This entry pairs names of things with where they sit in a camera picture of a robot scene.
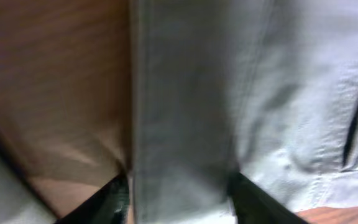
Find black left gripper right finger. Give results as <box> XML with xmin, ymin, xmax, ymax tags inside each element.
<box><xmin>228</xmin><ymin>172</ymin><xmax>308</xmax><ymax>224</ymax></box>

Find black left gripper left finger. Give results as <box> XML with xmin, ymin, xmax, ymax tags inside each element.
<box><xmin>55</xmin><ymin>174</ymin><xmax>130</xmax><ymax>224</ymax></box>

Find grey shorts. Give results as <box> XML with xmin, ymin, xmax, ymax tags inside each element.
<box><xmin>131</xmin><ymin>0</ymin><xmax>358</xmax><ymax>223</ymax></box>

